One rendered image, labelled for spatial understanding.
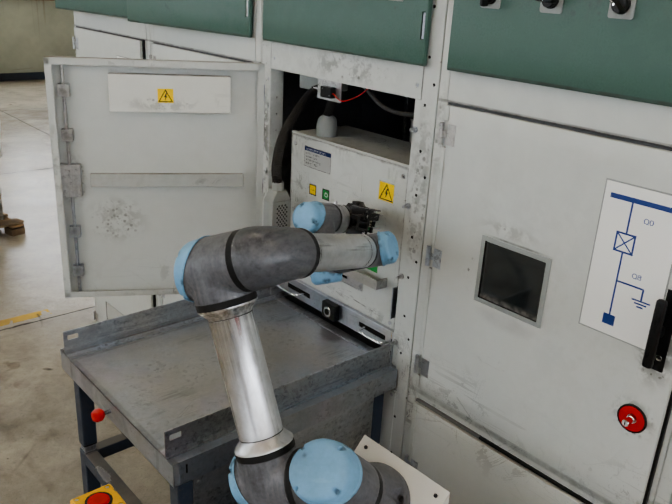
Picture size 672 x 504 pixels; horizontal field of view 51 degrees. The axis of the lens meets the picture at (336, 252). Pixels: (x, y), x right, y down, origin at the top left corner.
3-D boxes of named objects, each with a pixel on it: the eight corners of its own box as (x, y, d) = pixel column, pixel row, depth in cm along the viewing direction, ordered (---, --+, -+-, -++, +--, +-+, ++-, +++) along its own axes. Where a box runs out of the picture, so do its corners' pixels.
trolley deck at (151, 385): (173, 488, 152) (173, 465, 150) (61, 368, 195) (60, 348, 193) (395, 388, 195) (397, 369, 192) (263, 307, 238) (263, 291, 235)
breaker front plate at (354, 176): (391, 335, 197) (406, 168, 180) (285, 278, 231) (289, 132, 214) (394, 334, 198) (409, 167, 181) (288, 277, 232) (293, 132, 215)
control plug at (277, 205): (271, 248, 215) (272, 193, 209) (262, 244, 219) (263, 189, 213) (291, 243, 220) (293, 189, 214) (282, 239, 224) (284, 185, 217)
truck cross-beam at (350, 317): (396, 354, 197) (398, 335, 195) (279, 288, 234) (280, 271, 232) (408, 349, 200) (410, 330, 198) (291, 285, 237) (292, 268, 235)
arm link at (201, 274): (299, 526, 128) (223, 232, 123) (233, 525, 135) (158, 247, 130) (330, 494, 138) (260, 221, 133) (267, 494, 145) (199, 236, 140)
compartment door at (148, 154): (68, 289, 231) (47, 54, 204) (262, 283, 244) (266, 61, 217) (64, 298, 225) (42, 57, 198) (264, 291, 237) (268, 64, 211)
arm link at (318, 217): (292, 240, 164) (287, 204, 165) (318, 240, 173) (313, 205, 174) (320, 234, 160) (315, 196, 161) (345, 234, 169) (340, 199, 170)
